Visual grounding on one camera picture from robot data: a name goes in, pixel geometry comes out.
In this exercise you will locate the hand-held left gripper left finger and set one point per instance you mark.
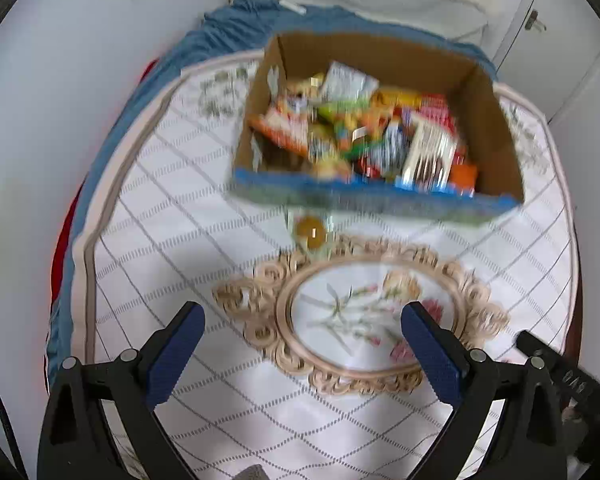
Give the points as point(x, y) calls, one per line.
point(177, 355)

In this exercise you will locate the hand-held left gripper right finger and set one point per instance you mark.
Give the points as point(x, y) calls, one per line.
point(430, 355)

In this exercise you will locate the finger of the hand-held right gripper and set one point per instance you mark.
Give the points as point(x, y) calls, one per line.
point(532, 345)

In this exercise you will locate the printed cardboard box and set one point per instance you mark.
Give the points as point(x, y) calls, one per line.
point(495, 135)

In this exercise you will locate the pile of snack packets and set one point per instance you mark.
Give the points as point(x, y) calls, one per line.
point(360, 125)

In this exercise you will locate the white floral printed quilt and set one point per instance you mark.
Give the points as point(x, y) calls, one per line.
point(180, 235)

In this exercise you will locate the red cloth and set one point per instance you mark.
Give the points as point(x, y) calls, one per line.
point(62, 255)

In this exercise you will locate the orange jelly cup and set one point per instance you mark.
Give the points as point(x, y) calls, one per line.
point(311, 232)

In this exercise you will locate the white cabinet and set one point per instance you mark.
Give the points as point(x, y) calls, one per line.
point(570, 35)

